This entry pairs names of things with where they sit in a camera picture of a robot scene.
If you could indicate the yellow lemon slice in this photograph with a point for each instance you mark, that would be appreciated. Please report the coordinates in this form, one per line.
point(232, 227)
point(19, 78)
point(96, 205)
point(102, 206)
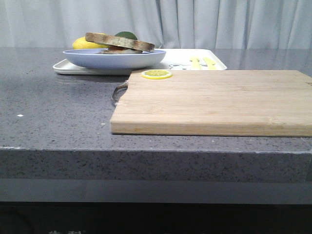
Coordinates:
point(156, 74)

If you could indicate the front yellow lemon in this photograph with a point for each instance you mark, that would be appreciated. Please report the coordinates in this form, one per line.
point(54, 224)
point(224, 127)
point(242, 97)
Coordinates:
point(82, 43)

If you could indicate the bread slice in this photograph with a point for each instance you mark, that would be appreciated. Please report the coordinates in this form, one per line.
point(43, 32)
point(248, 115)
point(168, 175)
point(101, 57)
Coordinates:
point(119, 41)
point(123, 51)

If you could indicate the wooden cutting board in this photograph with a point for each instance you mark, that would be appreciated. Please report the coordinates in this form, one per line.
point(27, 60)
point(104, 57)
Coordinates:
point(260, 103)

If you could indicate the white curtain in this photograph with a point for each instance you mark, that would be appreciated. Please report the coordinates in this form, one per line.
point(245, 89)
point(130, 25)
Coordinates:
point(207, 24)

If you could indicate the fried egg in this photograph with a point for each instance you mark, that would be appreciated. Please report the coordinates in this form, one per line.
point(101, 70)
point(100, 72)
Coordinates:
point(117, 48)

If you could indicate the white rectangular tray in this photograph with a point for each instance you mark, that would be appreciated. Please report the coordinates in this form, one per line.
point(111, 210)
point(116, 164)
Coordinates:
point(175, 59)

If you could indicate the light blue plate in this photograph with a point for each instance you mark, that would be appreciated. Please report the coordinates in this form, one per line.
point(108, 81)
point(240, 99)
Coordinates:
point(94, 58)

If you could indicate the green lime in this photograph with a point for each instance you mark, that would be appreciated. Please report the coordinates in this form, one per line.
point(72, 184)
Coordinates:
point(126, 35)

